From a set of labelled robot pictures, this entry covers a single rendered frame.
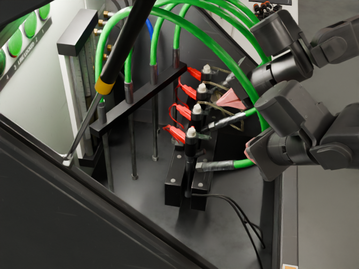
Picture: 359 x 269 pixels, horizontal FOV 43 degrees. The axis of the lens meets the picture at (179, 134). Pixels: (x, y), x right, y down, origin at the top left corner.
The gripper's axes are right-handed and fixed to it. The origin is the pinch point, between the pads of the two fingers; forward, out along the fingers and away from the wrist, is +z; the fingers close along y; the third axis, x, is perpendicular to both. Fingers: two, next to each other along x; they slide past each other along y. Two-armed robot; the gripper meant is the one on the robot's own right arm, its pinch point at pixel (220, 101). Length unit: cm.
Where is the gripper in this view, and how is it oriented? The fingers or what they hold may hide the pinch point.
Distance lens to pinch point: 92.6
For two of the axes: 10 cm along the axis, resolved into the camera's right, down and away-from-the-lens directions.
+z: -6.7, 2.9, 6.9
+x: -4.2, 6.1, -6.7
